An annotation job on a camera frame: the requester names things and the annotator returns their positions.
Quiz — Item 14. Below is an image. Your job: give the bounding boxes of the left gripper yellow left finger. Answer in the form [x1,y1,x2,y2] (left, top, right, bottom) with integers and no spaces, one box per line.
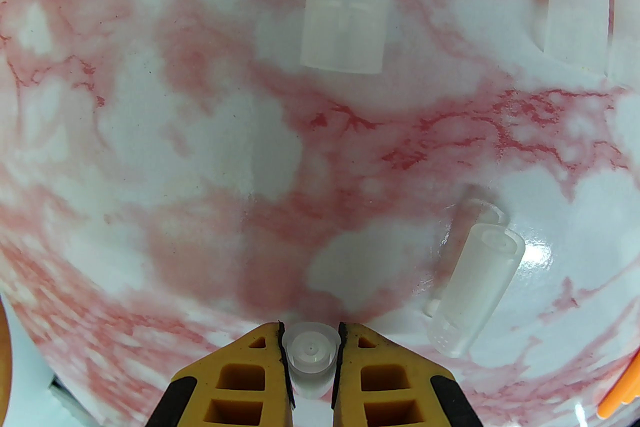
[155,321,297,427]

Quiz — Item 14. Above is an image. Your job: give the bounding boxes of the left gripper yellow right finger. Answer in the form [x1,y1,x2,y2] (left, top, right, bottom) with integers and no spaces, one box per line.
[331,321,484,427]

